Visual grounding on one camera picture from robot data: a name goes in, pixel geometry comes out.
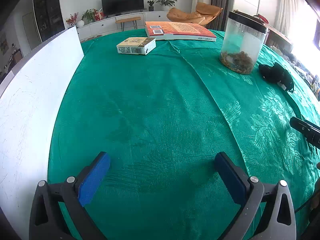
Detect orange lounge chair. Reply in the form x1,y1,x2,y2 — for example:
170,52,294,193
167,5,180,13
166,2,223,26

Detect white tv cabinet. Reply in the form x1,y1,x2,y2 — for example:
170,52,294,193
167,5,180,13
75,10,173,41

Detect red flowers in white vase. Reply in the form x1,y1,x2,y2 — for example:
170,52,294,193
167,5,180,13
65,12,85,29

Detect clear jar with black lid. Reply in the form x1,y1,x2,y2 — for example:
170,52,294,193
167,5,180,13
219,11,269,75

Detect leafy plant beside red bag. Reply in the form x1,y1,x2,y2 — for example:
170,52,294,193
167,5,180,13
82,9,97,23

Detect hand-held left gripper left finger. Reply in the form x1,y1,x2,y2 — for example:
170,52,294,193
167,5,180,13
29,151,111,240

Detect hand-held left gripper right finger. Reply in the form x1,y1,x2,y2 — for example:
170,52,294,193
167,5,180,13
214,151,297,240

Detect orange cover book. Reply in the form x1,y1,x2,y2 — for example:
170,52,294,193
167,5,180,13
145,21,217,42

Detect large potted green plant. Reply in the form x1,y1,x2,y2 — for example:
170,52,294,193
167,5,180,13
156,0,178,11

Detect white board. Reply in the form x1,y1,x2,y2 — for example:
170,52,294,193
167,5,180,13
0,25,85,240

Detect white sheer curtain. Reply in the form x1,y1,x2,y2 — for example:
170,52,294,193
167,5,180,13
274,0,309,39

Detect small wooden side table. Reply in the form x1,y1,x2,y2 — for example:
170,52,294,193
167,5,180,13
115,16,142,32

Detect green patterned tablecloth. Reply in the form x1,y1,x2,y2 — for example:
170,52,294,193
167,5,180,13
47,29,320,240

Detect pile of household clutter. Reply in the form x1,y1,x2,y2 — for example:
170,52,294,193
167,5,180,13
287,46,320,94

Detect beige small carton box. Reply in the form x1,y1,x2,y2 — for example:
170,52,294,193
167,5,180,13
116,37,157,55

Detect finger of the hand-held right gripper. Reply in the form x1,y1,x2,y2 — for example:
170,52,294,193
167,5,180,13
289,116,320,148

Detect wooden chair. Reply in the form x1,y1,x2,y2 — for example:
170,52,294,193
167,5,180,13
254,14,293,52

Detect black television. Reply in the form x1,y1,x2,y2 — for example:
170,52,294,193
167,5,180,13
101,0,145,16

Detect dark display cabinet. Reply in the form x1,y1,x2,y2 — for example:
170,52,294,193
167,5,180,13
32,0,66,43

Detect grey curtain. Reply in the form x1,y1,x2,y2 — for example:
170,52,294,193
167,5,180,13
211,0,230,31

